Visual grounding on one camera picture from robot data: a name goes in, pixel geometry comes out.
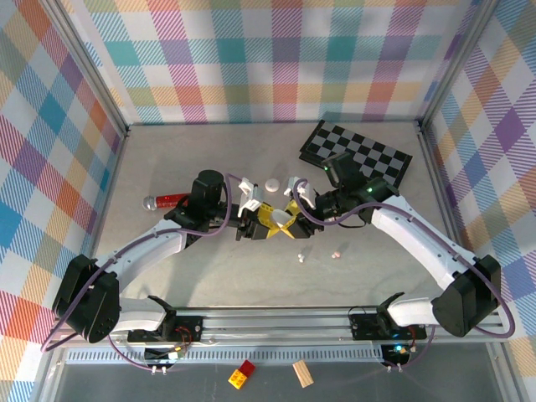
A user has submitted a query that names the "aluminium side rail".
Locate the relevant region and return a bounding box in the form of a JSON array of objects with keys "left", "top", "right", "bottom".
[
  {"left": 35, "top": 125, "right": 131, "bottom": 402},
  {"left": 416, "top": 121, "right": 528, "bottom": 402}
]

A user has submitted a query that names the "aluminium frame post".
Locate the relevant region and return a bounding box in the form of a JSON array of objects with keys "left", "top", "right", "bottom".
[
  {"left": 39, "top": 0, "right": 131, "bottom": 139},
  {"left": 416, "top": 0, "right": 503, "bottom": 131}
]

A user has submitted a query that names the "grey slotted cable duct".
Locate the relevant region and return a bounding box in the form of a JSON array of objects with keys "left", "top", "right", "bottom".
[{"left": 66, "top": 349, "right": 386, "bottom": 363}]

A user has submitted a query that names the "oval white charging case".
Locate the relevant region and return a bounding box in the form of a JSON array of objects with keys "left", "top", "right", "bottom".
[{"left": 271, "top": 209, "right": 294, "bottom": 229}]

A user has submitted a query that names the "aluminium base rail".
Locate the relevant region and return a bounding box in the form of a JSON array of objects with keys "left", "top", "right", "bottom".
[{"left": 45, "top": 305, "right": 510, "bottom": 347}]

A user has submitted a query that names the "red glitter toy microphone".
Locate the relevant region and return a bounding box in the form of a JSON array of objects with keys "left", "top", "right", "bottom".
[{"left": 141, "top": 192, "right": 192, "bottom": 212}]

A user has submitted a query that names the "wooden block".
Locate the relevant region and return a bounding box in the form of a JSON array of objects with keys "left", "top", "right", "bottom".
[{"left": 291, "top": 359, "right": 315, "bottom": 389}]

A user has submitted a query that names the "black controller board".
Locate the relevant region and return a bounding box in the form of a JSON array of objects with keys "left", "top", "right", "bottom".
[
  {"left": 144, "top": 346, "right": 188, "bottom": 364},
  {"left": 381, "top": 343, "right": 414, "bottom": 362}
]

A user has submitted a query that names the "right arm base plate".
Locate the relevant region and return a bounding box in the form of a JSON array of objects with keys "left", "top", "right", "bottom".
[{"left": 348, "top": 312, "right": 428, "bottom": 341}]

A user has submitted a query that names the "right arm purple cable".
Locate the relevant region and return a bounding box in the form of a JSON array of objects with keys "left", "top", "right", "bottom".
[{"left": 291, "top": 178, "right": 516, "bottom": 372}]

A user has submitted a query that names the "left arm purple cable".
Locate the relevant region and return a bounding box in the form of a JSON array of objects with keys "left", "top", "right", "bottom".
[{"left": 39, "top": 172, "right": 235, "bottom": 372}]

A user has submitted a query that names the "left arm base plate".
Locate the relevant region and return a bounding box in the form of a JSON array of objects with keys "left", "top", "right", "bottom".
[{"left": 126, "top": 316, "right": 205, "bottom": 343}]

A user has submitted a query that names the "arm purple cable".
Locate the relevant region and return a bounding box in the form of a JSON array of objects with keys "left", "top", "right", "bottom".
[
  {"left": 39, "top": 172, "right": 235, "bottom": 372},
  {"left": 291, "top": 178, "right": 516, "bottom": 372}
]

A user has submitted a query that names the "black grey chessboard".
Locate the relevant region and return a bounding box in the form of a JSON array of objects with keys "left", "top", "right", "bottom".
[{"left": 297, "top": 119, "right": 414, "bottom": 189}]

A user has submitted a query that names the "yellow toy brick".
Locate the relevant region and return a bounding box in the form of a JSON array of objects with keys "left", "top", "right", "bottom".
[{"left": 227, "top": 367, "right": 249, "bottom": 389}]

